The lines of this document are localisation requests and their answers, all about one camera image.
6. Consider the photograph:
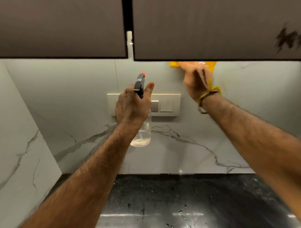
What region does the person's right hand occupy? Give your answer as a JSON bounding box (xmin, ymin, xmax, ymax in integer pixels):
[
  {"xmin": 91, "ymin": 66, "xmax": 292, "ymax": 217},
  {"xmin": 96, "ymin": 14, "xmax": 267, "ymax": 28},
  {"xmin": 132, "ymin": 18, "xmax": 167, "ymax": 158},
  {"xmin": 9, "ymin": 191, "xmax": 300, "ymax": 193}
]
[{"xmin": 178, "ymin": 61, "xmax": 214, "ymax": 103}]

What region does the person's left hand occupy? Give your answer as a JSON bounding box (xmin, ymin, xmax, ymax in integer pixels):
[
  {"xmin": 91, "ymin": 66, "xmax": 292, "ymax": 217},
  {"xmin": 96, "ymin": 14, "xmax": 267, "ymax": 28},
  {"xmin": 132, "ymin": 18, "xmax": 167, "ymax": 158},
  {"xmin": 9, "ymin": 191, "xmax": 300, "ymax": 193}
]
[{"xmin": 114, "ymin": 82, "xmax": 156, "ymax": 125}]

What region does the yellow cleaning cloth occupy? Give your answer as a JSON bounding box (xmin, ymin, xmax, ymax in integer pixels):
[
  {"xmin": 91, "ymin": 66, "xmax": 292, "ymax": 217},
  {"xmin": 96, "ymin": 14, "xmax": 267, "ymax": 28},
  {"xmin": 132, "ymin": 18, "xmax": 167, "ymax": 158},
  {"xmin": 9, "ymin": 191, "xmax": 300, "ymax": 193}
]
[{"xmin": 169, "ymin": 61, "xmax": 218, "ymax": 90}]

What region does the clear spray bottle black trigger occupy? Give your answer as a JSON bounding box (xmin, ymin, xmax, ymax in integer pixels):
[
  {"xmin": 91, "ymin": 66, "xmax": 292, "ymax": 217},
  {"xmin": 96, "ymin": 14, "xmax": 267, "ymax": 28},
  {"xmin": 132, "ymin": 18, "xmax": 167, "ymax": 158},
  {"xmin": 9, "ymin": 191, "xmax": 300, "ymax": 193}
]
[{"xmin": 129, "ymin": 72, "xmax": 152, "ymax": 148}]

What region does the person's right forearm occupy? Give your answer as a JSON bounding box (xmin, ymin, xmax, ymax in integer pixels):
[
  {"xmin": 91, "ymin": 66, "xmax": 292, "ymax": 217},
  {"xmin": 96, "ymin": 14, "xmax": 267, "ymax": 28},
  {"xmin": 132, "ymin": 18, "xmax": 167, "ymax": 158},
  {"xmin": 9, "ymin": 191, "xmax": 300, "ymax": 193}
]
[{"xmin": 202, "ymin": 94, "xmax": 301, "ymax": 219}]

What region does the person's left forearm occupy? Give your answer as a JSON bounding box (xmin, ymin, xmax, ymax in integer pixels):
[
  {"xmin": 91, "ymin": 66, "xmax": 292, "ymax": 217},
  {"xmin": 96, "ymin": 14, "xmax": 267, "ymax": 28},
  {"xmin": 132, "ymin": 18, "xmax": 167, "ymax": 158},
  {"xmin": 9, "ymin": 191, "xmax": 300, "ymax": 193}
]
[{"xmin": 20, "ymin": 120, "xmax": 144, "ymax": 228}]

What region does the yellow thread wristband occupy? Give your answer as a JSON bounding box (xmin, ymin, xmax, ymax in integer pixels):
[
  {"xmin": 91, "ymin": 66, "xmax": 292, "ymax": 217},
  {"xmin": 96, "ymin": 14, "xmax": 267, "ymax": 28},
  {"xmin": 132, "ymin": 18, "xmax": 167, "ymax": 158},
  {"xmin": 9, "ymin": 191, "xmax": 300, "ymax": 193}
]
[{"xmin": 197, "ymin": 86, "xmax": 222, "ymax": 115}]

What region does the black stone countertop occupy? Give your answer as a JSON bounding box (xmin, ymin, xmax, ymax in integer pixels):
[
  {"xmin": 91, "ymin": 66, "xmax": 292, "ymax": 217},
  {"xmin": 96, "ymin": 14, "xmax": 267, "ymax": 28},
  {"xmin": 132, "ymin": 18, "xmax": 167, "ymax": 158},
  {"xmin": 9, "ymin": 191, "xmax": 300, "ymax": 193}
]
[{"xmin": 45, "ymin": 174, "xmax": 301, "ymax": 228}]

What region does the white wall switch panel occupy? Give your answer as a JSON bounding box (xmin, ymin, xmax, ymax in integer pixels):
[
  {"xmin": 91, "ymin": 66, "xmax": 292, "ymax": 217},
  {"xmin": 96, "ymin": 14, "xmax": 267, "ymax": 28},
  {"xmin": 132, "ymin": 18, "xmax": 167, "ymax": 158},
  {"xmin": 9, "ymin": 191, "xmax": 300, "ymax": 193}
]
[{"xmin": 107, "ymin": 93, "xmax": 182, "ymax": 117}]

